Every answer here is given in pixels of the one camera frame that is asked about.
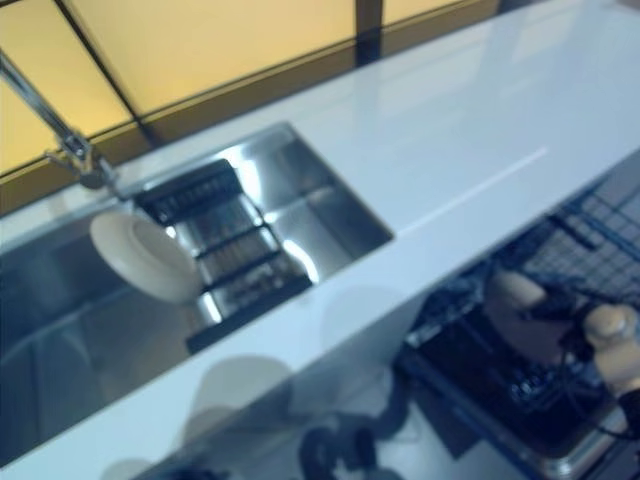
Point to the chrome gooseneck faucet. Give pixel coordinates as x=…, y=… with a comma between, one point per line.
x=35, y=100

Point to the cream round plate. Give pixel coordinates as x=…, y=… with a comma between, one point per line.
x=145, y=260
x=515, y=310

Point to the left robot leg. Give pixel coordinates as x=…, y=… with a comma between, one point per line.
x=322, y=450

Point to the black steel roll-up drying rack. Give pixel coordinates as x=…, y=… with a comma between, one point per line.
x=230, y=250

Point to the stainless steel kitchen sink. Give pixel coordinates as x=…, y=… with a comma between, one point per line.
x=320, y=220

